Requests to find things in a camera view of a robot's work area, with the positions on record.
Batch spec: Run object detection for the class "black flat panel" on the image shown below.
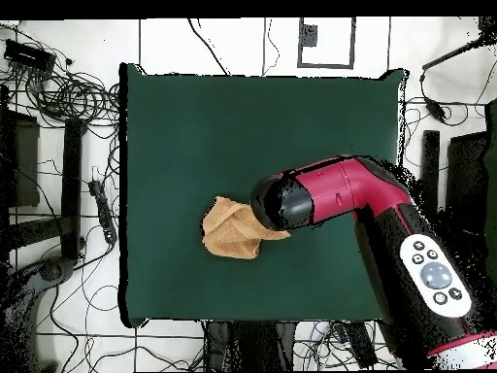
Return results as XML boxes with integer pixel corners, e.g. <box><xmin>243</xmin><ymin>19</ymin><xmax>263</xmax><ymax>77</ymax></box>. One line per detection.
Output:
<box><xmin>446</xmin><ymin>131</ymin><xmax>491</xmax><ymax>234</ymax></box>
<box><xmin>0</xmin><ymin>110</ymin><xmax>41</xmax><ymax>209</ymax></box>

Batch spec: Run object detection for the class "tan terry towel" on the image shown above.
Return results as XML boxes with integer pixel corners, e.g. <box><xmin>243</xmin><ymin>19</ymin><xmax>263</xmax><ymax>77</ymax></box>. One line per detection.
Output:
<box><xmin>200</xmin><ymin>195</ymin><xmax>292</xmax><ymax>260</ymax></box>

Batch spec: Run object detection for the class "dark green tablecloth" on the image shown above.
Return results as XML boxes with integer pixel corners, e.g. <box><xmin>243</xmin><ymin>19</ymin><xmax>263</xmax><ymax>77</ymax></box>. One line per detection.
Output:
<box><xmin>117</xmin><ymin>61</ymin><xmax>409</xmax><ymax>329</ymax></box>

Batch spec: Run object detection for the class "black power strip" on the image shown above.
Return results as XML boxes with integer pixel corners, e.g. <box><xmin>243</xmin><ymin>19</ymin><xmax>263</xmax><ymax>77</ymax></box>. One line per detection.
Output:
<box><xmin>340</xmin><ymin>321</ymin><xmax>379</xmax><ymax>369</ymax></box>
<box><xmin>87</xmin><ymin>179</ymin><xmax>118</xmax><ymax>245</ymax></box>

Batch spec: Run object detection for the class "black upright bar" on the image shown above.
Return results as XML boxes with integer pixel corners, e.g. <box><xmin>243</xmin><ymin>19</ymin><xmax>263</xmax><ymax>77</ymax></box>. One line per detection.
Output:
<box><xmin>421</xmin><ymin>129</ymin><xmax>441</xmax><ymax>211</ymax></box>
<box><xmin>60</xmin><ymin>118</ymin><xmax>85</xmax><ymax>260</ymax></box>

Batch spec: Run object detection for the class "small grey square plate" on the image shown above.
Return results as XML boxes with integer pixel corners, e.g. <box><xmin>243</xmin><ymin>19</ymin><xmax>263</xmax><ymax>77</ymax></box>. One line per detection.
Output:
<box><xmin>298</xmin><ymin>23</ymin><xmax>318</xmax><ymax>48</ymax></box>

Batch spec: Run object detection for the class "dark grey stand base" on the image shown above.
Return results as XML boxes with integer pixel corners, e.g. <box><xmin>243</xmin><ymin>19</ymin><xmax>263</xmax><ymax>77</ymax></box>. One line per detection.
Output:
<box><xmin>1</xmin><ymin>255</ymin><xmax>76</xmax><ymax>372</ymax></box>

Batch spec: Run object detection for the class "black power adapter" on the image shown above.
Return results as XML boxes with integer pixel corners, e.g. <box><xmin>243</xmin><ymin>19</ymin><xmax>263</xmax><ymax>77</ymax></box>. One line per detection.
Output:
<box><xmin>423</xmin><ymin>96</ymin><xmax>448</xmax><ymax>124</ymax></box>

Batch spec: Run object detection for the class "black crossbar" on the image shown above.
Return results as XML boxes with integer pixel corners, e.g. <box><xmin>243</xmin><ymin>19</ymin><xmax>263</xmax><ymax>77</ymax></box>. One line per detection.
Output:
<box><xmin>0</xmin><ymin>215</ymin><xmax>65</xmax><ymax>252</ymax></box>

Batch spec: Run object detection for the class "black tripod leg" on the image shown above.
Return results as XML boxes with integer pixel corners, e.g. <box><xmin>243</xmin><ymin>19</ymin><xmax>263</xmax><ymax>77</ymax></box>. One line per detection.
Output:
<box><xmin>421</xmin><ymin>16</ymin><xmax>497</xmax><ymax>72</ymax></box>

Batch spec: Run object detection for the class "black box device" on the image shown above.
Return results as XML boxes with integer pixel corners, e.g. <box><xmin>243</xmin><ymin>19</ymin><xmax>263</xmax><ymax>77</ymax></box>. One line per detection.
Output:
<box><xmin>3</xmin><ymin>39</ymin><xmax>57</xmax><ymax>74</ymax></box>

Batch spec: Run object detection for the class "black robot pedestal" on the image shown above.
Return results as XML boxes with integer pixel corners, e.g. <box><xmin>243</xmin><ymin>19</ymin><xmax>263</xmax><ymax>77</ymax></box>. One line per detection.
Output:
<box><xmin>202</xmin><ymin>320</ymin><xmax>299</xmax><ymax>372</ymax></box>

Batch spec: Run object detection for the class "grey square frame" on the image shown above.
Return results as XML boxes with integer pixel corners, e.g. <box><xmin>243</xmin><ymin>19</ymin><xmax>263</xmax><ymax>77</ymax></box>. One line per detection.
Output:
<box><xmin>297</xmin><ymin>17</ymin><xmax>357</xmax><ymax>70</ymax></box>

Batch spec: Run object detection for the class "black cable tangle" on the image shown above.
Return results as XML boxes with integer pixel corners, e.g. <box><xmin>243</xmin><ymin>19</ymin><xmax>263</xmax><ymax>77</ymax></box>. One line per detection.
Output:
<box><xmin>0</xmin><ymin>22</ymin><xmax>121</xmax><ymax>129</ymax></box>

